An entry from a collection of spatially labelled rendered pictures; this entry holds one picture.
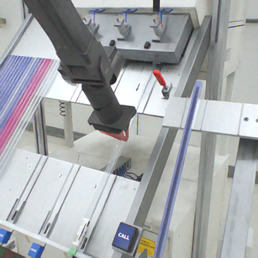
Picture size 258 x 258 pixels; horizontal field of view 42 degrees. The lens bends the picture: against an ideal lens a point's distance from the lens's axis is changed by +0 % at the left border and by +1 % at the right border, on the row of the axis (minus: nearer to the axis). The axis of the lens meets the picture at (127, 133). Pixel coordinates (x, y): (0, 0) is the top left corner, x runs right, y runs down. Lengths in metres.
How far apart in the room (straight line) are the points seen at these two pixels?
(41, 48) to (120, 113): 0.55
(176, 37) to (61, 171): 0.46
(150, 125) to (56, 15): 2.37
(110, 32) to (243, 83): 1.63
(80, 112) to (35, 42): 2.01
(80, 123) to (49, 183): 2.39
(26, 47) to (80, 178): 0.59
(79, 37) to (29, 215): 0.49
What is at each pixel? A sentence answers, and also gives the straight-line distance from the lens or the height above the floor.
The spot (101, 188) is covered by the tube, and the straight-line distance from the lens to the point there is 0.79.
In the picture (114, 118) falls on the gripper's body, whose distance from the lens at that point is 0.74.
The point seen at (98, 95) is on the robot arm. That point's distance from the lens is 0.68.
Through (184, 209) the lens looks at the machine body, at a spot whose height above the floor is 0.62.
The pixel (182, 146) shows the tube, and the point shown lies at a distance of 0.65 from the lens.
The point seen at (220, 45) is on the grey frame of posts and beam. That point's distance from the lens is 1.02.
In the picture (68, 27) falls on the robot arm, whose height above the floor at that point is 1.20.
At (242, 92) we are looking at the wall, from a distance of 2.53.
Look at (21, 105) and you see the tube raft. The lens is 1.09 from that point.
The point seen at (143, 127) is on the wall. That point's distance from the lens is 2.89.
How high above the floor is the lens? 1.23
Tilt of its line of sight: 20 degrees down
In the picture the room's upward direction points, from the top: straight up
